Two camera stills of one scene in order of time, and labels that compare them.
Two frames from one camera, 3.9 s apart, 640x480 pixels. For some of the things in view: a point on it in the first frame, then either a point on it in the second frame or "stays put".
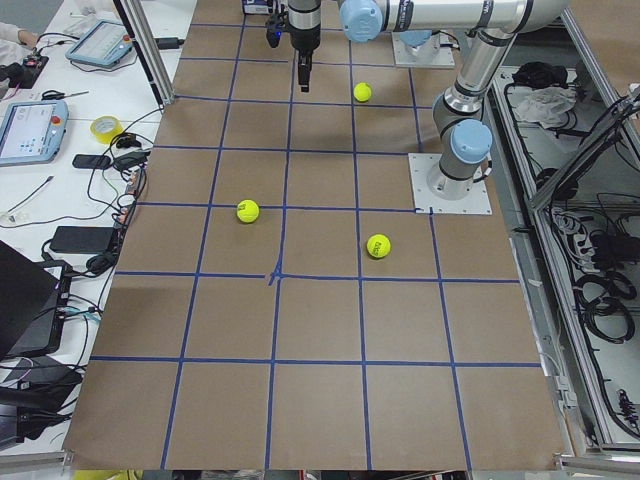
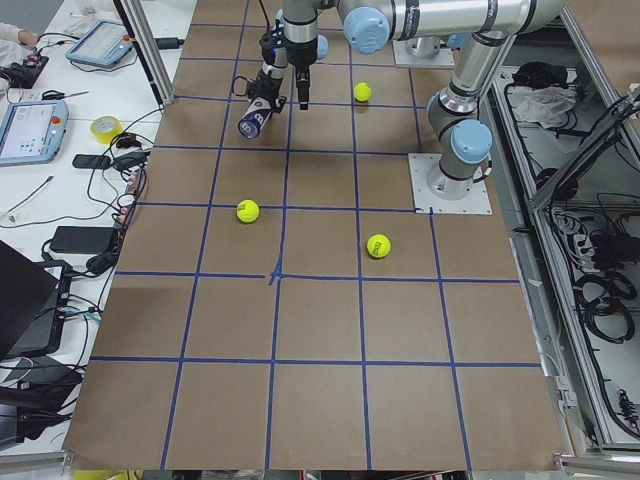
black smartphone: x=91 y=161 stays put
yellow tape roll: x=106 y=136 stays put
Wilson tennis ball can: x=256 y=7 to x=254 y=118
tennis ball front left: x=247 y=211 stays put
